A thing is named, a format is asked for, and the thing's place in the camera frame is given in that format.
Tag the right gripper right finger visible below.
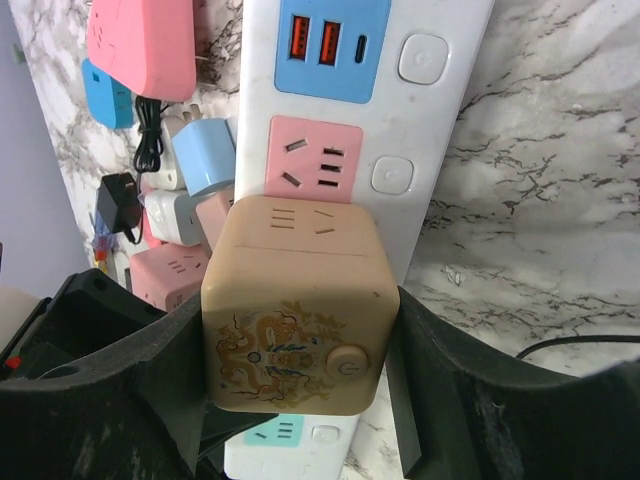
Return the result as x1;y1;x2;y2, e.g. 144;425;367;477
386;292;639;479

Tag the blue plug adapter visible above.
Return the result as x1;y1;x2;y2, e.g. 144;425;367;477
81;58;134;130

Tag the orange tan plug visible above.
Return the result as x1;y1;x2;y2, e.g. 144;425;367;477
201;196;400;416

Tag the light blue plug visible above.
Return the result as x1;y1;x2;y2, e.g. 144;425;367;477
172;118;236;196

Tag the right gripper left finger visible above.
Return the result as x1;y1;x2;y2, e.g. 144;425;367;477
1;269;267;479

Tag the pink triangular power strip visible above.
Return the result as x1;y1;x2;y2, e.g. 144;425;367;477
87;0;196;102

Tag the pink cube socket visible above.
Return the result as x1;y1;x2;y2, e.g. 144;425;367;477
130;243;208;312

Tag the beige pink USB charger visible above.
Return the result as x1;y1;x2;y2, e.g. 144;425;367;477
194;187;234;257

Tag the small black charger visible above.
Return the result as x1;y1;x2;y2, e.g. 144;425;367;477
96;172;142;245

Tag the white plug adapter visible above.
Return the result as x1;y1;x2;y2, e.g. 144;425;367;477
143;190;203;247

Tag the thin black cable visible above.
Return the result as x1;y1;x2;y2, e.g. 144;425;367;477
514;334;640;361

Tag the white power strip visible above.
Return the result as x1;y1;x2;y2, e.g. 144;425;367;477
224;0;493;479

